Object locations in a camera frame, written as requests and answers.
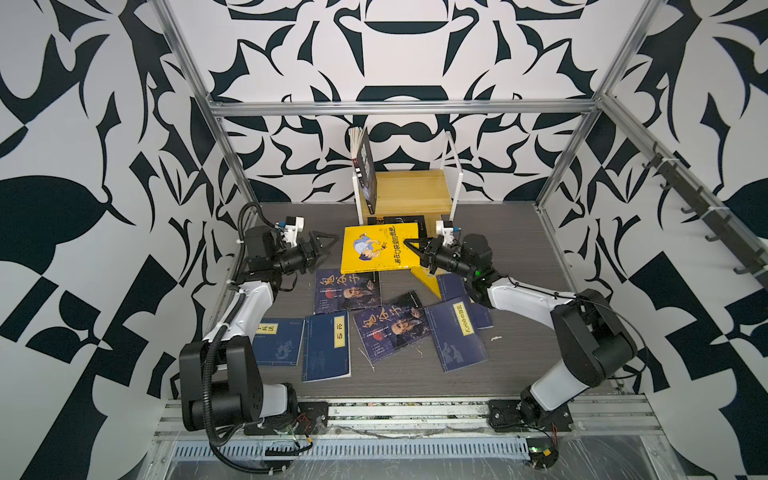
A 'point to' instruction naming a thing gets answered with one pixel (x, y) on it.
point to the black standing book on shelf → (364, 165)
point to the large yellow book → (379, 248)
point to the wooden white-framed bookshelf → (415, 193)
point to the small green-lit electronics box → (542, 452)
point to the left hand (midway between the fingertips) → (336, 241)
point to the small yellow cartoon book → (431, 280)
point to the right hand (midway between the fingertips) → (405, 244)
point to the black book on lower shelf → (419, 219)
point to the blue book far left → (276, 341)
